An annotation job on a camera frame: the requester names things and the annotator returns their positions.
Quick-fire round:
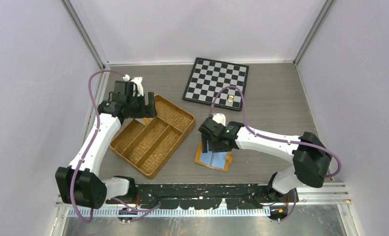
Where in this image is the woven rattan divided tray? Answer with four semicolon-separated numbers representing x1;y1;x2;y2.
110;95;196;179

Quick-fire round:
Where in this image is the black white chessboard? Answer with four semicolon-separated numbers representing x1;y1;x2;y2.
182;58;250;111

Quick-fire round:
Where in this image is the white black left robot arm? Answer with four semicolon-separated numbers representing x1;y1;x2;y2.
55;77;157;209

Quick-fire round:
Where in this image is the orange leather card holder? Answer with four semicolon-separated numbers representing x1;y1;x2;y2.
194;142;232;172

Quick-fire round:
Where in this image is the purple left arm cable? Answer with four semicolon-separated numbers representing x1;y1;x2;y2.
69;70;161;224

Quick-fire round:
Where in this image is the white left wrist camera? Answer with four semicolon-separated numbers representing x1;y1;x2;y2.
131;77;144;97

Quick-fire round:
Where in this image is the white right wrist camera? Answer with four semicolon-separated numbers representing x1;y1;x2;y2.
212;113;226;126

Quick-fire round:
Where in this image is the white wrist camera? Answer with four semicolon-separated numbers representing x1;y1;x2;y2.
212;113;226;126
131;77;144;97

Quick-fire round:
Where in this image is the aluminium slotted rail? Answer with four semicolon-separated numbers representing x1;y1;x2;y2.
66;206;272;218

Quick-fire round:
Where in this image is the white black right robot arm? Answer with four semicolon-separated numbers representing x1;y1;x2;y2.
198;117;332;202

